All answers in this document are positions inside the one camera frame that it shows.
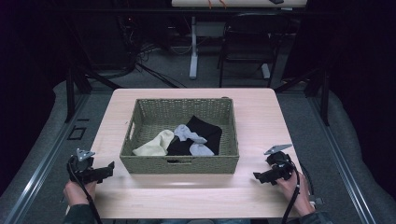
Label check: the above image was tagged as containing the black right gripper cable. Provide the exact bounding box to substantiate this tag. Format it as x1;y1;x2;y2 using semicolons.
280;160;302;224

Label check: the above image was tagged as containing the cream sock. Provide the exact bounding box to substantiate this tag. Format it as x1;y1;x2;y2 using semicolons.
132;129;176;157

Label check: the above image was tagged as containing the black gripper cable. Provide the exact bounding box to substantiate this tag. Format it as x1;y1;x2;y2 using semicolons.
280;160;302;224
66;155;104;224

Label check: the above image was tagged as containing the person's left hand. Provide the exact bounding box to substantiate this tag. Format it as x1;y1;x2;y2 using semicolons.
63;179;98;207

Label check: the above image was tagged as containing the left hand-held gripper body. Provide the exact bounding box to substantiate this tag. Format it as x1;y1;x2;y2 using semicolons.
66;147;108;185

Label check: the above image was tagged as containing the green woven basket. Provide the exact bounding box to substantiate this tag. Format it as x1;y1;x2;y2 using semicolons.
120;97;240;175

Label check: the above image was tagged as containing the white desk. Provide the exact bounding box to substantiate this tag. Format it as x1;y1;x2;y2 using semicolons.
170;0;309;80

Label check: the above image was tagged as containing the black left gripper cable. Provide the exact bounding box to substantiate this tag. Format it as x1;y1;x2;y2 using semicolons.
66;155;104;224

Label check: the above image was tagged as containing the black metal stand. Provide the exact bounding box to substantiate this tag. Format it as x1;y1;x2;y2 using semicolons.
64;66;122;124
274;66;332;127

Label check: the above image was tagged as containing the black chair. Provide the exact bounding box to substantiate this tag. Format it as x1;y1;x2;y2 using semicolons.
217;12;295;89

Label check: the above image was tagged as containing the person's right hand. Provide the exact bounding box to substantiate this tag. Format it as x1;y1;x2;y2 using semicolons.
275;169;316;217

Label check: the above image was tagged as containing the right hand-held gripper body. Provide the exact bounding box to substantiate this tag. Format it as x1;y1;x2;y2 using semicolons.
262;143;297;185

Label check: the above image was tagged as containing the tangle of black cables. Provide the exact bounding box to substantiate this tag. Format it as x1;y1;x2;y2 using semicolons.
116;15;188;89

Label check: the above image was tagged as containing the grey sock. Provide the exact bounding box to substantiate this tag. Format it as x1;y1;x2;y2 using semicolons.
189;142;216;157
173;124;208;145

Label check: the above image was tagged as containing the black cloth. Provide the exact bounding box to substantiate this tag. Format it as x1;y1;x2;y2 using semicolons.
165;115;223;157

